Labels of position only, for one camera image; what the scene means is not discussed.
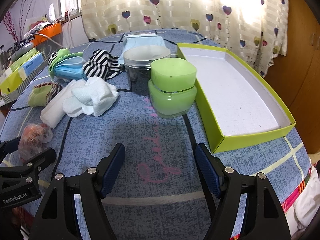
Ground red printed plastic packet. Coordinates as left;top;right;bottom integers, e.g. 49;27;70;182
18;124;53;161

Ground white mint sock pair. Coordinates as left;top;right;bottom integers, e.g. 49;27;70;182
62;76;119;118

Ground white towel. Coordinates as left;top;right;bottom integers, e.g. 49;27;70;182
40;79;86;128

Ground wooden wardrobe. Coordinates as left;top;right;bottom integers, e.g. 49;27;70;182
265;0;319;154

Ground blue face masks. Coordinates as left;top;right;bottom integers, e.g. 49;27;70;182
53;56;87;80

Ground green cardboard box tray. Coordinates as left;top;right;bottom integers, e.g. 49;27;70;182
177;43;296;153

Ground orange plastic bin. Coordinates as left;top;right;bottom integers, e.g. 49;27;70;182
30;23;62;46

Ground purple decorative branches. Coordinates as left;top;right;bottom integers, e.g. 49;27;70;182
2;0;36;42

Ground green cloth with striped edge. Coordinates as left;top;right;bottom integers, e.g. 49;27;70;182
28;81;63;107

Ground clear jar with grey lid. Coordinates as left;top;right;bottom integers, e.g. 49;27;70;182
123;45;171;96

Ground light blue wet wipes pack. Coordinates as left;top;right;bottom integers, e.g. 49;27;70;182
118;33;165;65

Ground heart patterned curtain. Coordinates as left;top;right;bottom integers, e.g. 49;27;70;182
81;0;289;76

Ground green plastic jar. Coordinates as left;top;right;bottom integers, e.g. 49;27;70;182
148;57;197;119

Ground black white striped sock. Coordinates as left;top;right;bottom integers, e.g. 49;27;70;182
82;49;123;81
48;51;57;65

